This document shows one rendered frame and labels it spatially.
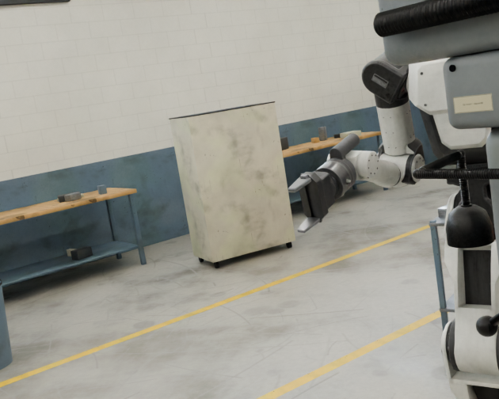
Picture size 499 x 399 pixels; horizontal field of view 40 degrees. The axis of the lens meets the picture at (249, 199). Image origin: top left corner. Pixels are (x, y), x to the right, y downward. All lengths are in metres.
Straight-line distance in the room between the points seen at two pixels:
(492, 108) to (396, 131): 1.00
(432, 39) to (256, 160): 6.27
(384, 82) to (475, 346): 0.71
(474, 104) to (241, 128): 6.23
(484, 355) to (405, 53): 0.97
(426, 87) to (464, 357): 0.67
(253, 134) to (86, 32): 2.72
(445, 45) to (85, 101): 7.86
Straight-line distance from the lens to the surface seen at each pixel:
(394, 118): 1.91
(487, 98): 0.95
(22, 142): 8.39
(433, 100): 1.75
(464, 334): 1.81
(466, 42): 0.95
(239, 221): 7.15
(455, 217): 1.12
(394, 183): 1.91
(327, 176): 1.62
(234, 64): 9.84
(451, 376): 1.89
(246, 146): 7.15
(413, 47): 1.00
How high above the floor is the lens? 1.72
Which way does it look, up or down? 9 degrees down
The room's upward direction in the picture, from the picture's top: 9 degrees counter-clockwise
